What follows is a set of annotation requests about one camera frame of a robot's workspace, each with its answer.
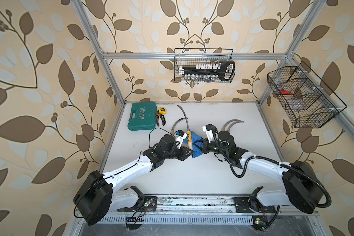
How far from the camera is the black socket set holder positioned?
2.70 feet

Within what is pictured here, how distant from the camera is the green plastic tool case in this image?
104 centimetres

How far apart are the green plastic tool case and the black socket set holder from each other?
0.40m
